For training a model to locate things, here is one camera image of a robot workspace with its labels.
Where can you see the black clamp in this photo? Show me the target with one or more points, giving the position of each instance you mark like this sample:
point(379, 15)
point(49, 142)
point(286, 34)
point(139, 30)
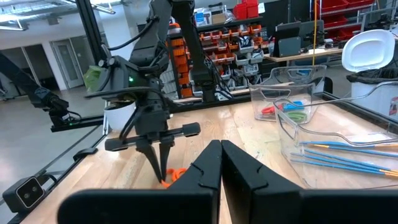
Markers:
point(84, 153)

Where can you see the black table-level camera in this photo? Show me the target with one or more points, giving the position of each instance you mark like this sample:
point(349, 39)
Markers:
point(23, 194)

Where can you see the dark desk monitor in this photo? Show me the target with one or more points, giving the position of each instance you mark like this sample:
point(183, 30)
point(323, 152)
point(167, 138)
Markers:
point(311, 31)
point(287, 43)

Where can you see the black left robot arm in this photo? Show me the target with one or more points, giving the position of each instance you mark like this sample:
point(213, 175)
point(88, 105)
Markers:
point(149, 46)

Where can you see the wooden desk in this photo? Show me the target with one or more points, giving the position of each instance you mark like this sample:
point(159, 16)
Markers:
point(298, 56)

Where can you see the white trash can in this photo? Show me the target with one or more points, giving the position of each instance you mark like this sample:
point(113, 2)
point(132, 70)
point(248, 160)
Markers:
point(373, 93)

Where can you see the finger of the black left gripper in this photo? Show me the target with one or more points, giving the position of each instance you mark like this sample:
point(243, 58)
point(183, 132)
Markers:
point(150, 152)
point(165, 152)

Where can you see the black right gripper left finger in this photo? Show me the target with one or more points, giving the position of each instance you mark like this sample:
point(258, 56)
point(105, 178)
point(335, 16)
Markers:
point(155, 208)

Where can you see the green potted plant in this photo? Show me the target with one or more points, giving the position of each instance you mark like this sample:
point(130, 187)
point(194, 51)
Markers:
point(119, 115)

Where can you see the red storage bins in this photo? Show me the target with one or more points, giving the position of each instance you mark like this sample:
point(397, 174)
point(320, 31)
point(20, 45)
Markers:
point(245, 9)

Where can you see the shelf with orange bins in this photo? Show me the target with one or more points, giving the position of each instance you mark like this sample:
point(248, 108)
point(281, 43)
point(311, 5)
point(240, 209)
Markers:
point(242, 46)

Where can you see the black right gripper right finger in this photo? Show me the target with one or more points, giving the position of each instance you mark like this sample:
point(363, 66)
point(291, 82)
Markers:
point(295, 208)

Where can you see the grey door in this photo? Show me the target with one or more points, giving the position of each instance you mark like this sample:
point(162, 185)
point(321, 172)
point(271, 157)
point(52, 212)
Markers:
point(66, 62)

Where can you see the red storage bin rack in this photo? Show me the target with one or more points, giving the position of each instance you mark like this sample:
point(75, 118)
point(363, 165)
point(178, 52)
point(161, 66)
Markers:
point(342, 12)

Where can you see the clear plastic bin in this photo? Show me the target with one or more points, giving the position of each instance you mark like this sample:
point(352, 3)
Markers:
point(258, 105)
point(286, 130)

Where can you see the white trash can lid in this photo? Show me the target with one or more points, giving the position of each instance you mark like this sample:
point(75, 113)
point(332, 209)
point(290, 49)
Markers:
point(368, 49)

